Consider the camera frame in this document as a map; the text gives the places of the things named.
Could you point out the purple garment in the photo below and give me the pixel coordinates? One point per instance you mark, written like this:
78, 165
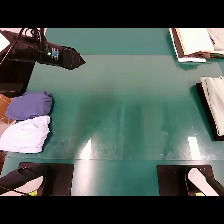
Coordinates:
30, 105

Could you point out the white garment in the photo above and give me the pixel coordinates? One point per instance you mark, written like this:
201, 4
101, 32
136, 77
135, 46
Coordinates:
215, 103
195, 40
25, 135

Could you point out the black garment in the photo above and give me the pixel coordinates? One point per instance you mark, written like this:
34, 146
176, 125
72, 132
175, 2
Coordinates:
205, 115

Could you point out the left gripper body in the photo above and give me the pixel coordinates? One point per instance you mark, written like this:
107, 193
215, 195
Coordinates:
60, 55

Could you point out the beige garment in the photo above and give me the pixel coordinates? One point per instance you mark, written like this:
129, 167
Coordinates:
218, 38

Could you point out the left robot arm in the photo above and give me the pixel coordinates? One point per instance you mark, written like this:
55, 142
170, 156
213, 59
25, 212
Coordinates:
20, 56

